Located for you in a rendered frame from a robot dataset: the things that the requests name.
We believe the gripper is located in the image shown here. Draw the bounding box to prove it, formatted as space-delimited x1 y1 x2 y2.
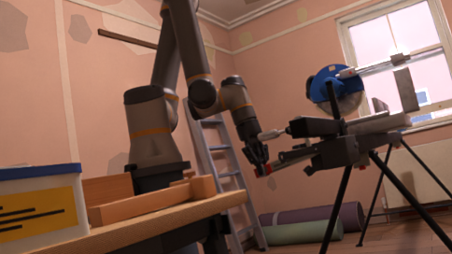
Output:
234 118 271 177

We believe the silver clamp lever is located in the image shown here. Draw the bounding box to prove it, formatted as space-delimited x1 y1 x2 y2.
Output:
257 128 288 143

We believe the beech rest block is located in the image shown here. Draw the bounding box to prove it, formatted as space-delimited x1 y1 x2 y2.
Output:
168 173 219 201

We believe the black mitre-saw stand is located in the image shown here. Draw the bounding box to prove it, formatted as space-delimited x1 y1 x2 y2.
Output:
276 79 452 254

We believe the blue mitre saw head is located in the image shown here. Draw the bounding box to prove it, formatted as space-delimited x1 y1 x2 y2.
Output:
305 63 366 118

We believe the grey saw table beam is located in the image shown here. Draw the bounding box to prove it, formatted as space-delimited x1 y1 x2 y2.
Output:
345 110 414 136

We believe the grey upright block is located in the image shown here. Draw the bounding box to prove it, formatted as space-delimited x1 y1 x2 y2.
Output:
392 66 421 115

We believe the grey stepladder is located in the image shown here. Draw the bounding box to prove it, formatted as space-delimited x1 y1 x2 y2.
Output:
181 97 270 254

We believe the purple rolled mat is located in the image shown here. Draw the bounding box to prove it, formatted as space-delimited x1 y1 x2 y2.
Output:
258 200 366 233

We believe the green rolled mat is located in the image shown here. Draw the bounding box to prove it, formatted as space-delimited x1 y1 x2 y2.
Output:
261 218 345 247

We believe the wooden top workbench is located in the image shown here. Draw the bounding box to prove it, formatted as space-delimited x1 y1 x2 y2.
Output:
21 188 250 254

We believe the long light wood beam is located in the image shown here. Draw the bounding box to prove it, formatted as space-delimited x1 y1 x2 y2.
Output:
87 182 195 229

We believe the brown wood board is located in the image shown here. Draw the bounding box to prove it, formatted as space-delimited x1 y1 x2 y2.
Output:
81 171 135 210

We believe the cream radiator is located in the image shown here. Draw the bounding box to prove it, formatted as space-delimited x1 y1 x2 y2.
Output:
378 136 452 210

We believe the white framed window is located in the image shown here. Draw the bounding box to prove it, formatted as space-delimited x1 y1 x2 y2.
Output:
334 0 452 134

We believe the white tub blue lid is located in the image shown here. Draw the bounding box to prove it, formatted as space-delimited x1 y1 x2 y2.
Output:
0 162 92 254

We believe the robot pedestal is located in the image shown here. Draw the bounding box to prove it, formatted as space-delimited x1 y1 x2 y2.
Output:
123 161 192 196

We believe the grey saw handle red button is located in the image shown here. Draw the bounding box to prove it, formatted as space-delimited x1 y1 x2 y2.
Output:
334 52 412 79

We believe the dark wooden wall batten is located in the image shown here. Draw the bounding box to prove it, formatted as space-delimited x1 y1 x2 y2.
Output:
97 28 160 50

